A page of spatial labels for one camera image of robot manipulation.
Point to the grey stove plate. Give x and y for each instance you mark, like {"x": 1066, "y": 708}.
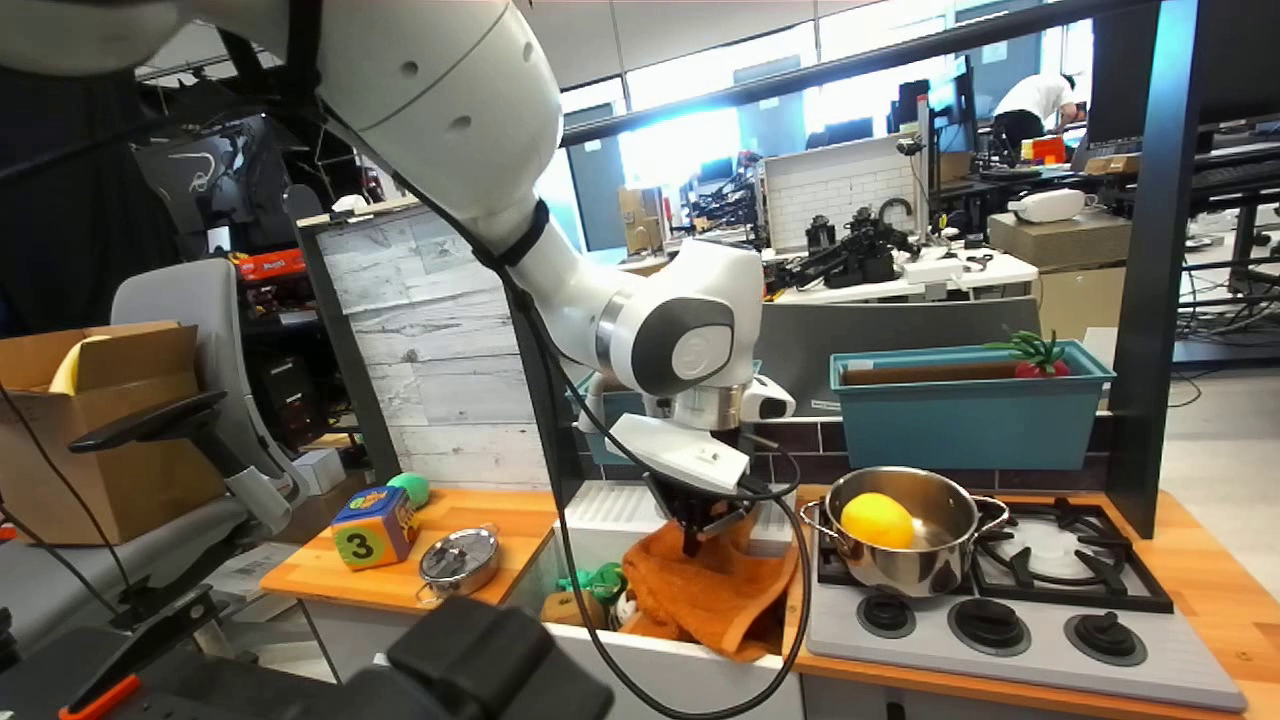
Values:
{"x": 1202, "y": 674}

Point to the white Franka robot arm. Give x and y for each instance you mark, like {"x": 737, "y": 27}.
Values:
{"x": 441, "y": 92}

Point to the yellow toy lemon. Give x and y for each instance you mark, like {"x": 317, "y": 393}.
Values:
{"x": 877, "y": 520}

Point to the green toy vegetable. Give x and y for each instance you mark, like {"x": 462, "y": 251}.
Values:
{"x": 592, "y": 582}

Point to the colourful number toy cube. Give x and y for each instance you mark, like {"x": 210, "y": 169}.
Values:
{"x": 369, "y": 528}

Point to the red toolbox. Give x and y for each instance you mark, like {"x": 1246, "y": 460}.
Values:
{"x": 267, "y": 266}

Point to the black stove knob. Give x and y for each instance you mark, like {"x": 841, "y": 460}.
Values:
{"x": 990, "y": 626}
{"x": 1104, "y": 636}
{"x": 884, "y": 614}

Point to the teal planter box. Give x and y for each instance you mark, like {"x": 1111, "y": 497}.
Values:
{"x": 962, "y": 422}

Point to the steel pot lid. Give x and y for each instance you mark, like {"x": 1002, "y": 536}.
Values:
{"x": 462, "y": 561}

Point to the black desk equipment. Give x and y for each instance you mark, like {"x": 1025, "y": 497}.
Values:
{"x": 853, "y": 255}

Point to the orange terry towel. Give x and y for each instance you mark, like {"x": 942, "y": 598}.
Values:
{"x": 707, "y": 603}

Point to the black burner grate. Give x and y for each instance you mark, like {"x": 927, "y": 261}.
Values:
{"x": 999, "y": 576}

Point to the white office desk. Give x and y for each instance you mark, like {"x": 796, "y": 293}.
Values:
{"x": 962, "y": 280}

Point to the grey wood-print backdrop panel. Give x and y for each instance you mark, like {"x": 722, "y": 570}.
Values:
{"x": 400, "y": 344}

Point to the white sink basin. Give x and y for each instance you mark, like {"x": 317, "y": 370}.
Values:
{"x": 600, "y": 512}

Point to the grey office chair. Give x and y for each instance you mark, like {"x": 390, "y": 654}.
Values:
{"x": 186, "y": 304}

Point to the white board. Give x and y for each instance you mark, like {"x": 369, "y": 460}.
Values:
{"x": 841, "y": 186}

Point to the open cardboard box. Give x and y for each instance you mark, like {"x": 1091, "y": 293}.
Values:
{"x": 123, "y": 442}

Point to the grey toy kitchen cabinet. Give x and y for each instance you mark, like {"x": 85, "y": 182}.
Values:
{"x": 349, "y": 636}

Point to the flat cardboard box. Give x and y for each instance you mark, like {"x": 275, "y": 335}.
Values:
{"x": 1060, "y": 245}

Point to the red toy tomato plant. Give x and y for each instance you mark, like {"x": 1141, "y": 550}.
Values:
{"x": 1040, "y": 359}

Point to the green ball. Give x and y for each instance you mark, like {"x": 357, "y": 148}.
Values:
{"x": 408, "y": 491}

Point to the black metal rack frame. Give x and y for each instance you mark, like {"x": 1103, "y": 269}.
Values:
{"x": 1153, "y": 266}

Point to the light grey wrist camera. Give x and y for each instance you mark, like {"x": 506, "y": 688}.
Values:
{"x": 680, "y": 456}

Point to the steel cooking pot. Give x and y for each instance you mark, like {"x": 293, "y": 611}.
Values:
{"x": 920, "y": 561}

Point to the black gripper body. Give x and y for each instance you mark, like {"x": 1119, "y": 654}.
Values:
{"x": 707, "y": 512}

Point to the grey partition board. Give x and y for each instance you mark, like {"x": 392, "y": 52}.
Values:
{"x": 906, "y": 324}

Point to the black foreground mount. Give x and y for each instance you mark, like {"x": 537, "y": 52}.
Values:
{"x": 493, "y": 661}

